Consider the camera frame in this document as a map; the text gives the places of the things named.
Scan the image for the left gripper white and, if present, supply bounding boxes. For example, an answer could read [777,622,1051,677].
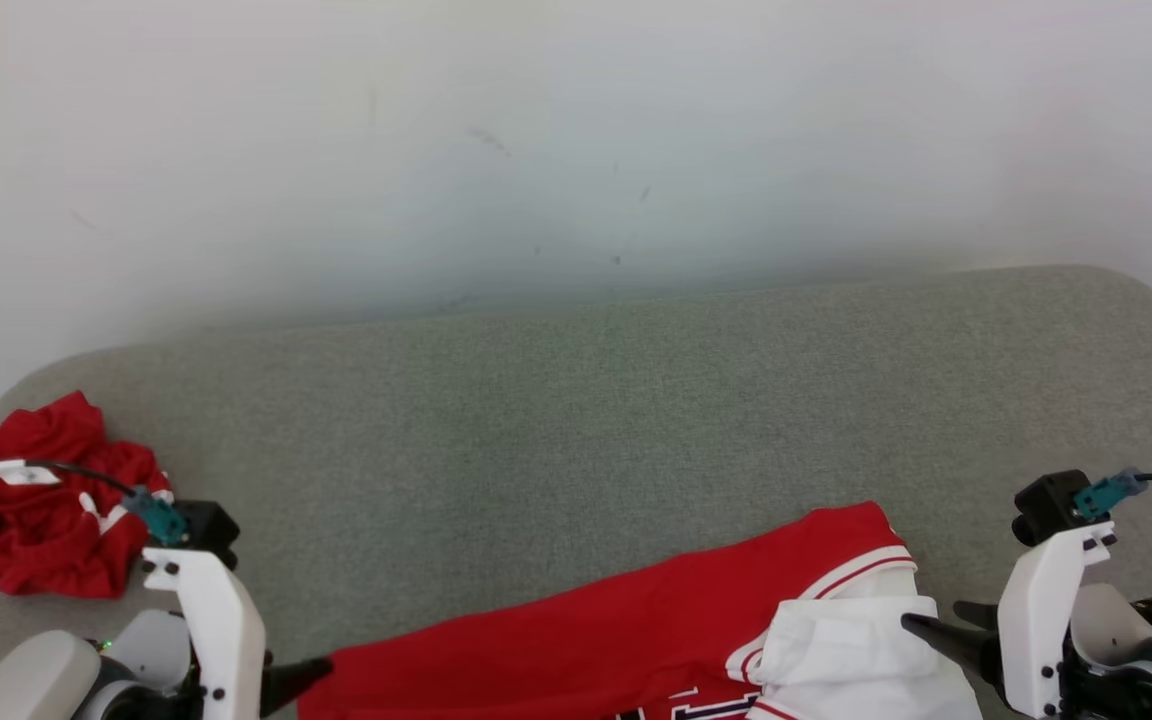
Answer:
[141,547,335,720]

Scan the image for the red shorts white side patches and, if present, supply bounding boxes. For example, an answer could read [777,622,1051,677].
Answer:
[0,390,175,600]

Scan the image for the left black cable teal plug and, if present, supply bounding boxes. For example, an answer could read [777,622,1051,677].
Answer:
[0,458,188,547]

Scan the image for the black cable teal plug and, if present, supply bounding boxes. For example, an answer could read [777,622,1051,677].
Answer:
[0,458,188,547]
[1073,467,1152,522]

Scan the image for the red Bulls 23 jersey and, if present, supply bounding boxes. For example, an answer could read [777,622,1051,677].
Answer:
[298,500,983,720]

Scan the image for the right black cable teal plug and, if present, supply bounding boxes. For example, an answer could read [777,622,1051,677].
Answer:
[1073,467,1152,522]

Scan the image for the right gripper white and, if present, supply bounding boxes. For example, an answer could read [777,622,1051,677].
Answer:
[901,519,1118,720]

